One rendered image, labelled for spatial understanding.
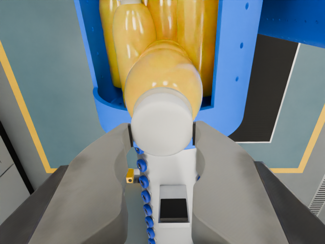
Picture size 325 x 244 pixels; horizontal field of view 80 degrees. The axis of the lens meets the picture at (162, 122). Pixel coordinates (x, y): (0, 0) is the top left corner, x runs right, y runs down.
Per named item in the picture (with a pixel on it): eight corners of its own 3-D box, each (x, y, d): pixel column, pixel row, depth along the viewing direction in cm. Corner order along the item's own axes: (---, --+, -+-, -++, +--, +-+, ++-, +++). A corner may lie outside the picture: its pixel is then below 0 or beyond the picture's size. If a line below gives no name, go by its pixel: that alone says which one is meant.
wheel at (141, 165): (143, 175, 64) (148, 173, 65) (141, 165, 62) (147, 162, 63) (136, 168, 68) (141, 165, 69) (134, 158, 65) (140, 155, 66)
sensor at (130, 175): (128, 174, 76) (126, 183, 72) (127, 168, 75) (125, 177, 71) (148, 173, 76) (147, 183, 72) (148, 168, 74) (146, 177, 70)
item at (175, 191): (160, 189, 76) (158, 228, 62) (159, 182, 74) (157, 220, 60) (185, 189, 75) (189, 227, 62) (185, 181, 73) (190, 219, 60)
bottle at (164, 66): (136, 77, 31) (102, 142, 15) (150, 31, 28) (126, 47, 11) (177, 92, 32) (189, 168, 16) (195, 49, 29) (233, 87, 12)
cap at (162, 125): (128, 129, 14) (123, 144, 13) (144, 80, 13) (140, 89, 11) (178, 145, 15) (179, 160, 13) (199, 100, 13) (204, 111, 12)
